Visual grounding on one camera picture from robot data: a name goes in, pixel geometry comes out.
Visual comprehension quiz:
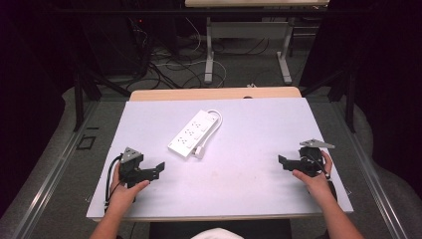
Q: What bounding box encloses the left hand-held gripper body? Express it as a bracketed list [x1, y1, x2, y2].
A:
[117, 146, 157, 189]

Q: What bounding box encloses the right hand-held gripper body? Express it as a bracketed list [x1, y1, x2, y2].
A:
[292, 138, 335, 178]

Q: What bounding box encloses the white power strip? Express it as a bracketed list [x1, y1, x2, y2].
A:
[166, 109, 221, 159]

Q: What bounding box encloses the white power cable with plug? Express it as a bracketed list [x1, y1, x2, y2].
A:
[193, 109, 224, 160]

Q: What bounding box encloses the person's right hand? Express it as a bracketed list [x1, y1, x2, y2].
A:
[292, 150, 334, 200]

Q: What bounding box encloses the person's left hand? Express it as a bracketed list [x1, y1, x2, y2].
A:
[108, 161, 151, 210]

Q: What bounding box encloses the white table cover board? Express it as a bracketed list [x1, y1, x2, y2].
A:
[86, 97, 354, 221]

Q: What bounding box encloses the black metal stand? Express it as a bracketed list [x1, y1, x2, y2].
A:
[299, 68, 358, 134]
[72, 64, 132, 132]

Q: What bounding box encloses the wooden table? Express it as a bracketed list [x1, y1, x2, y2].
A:
[93, 86, 324, 223]

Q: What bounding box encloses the person's white shirt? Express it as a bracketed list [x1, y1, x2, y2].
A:
[190, 227, 245, 239]

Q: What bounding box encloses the dark equipment cabinet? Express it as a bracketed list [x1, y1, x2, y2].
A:
[81, 14, 152, 78]

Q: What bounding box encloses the white-legged desk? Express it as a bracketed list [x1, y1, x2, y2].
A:
[183, 0, 330, 86]

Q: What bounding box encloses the black horizontal bar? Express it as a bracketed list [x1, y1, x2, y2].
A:
[46, 7, 332, 16]

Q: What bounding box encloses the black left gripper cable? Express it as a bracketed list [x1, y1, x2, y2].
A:
[105, 153, 124, 211]

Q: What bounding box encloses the metal floor rail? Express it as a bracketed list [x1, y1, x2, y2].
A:
[327, 99, 411, 239]
[11, 99, 103, 239]

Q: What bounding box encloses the bundle of black floor cables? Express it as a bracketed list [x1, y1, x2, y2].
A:
[125, 16, 213, 91]

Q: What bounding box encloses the white floor cable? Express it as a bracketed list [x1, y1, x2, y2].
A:
[153, 18, 229, 90]

